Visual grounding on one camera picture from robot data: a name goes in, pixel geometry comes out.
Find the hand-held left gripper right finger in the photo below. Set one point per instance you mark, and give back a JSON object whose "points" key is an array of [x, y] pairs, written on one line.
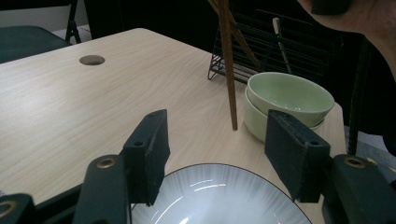
{"points": [[295, 155]]}

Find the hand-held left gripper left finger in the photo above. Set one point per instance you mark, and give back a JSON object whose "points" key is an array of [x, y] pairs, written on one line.
{"points": [[149, 155]]}

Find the white plate with dark rim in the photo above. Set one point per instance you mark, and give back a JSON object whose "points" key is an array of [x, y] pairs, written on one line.
{"points": [[218, 193]]}

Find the black folding chair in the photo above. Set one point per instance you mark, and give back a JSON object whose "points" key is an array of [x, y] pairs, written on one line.
{"points": [[25, 43]]}

